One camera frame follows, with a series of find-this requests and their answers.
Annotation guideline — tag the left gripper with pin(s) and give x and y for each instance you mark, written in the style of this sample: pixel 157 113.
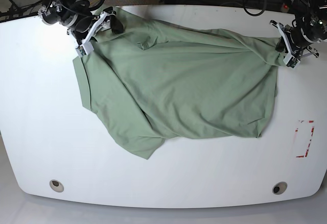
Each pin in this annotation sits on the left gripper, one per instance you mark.
pixel 300 41

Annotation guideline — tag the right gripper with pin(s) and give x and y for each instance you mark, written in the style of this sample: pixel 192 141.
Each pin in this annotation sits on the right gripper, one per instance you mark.
pixel 88 27

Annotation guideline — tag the green T-shirt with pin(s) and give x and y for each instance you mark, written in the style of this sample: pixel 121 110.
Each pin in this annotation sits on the green T-shirt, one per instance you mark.
pixel 155 82

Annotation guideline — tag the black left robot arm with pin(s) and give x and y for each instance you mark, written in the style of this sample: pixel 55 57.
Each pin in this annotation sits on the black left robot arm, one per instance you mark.
pixel 310 11

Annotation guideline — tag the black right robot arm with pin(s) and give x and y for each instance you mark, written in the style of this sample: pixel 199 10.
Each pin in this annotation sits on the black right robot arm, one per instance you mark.
pixel 76 15

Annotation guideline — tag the red tape rectangle marking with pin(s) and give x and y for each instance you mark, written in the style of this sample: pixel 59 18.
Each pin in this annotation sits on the red tape rectangle marking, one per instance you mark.
pixel 303 137

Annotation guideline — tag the black tripod legs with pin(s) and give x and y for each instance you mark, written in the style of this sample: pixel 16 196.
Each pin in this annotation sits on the black tripod legs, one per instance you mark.
pixel 15 11

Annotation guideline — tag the right table grommet hole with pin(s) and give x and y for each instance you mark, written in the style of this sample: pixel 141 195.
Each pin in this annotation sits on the right table grommet hole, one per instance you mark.
pixel 279 188

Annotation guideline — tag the table grommet hole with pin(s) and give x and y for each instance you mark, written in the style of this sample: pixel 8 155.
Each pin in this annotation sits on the table grommet hole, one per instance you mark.
pixel 279 188
pixel 56 186

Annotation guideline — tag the left table grommet hole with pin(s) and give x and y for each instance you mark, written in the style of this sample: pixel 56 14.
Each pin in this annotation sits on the left table grommet hole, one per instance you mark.
pixel 56 186

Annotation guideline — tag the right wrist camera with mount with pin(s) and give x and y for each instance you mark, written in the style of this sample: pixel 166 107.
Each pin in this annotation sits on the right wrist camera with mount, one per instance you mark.
pixel 83 45

